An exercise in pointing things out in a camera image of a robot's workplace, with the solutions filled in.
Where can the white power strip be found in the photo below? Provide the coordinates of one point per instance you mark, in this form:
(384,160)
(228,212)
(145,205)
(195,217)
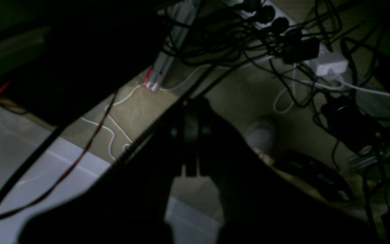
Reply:
(262,14)

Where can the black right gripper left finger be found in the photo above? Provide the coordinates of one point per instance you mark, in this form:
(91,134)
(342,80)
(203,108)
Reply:
(127,204)

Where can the aluminium table leg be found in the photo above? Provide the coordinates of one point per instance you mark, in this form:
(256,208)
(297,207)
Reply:
(179,18)

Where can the white power adapter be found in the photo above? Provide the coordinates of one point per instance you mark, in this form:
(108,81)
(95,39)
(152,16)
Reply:
(329,63)

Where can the black power brick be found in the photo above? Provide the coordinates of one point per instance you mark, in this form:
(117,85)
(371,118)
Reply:
(348,124)

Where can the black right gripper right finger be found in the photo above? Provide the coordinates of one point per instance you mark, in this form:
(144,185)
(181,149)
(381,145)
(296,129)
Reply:
(259,206)

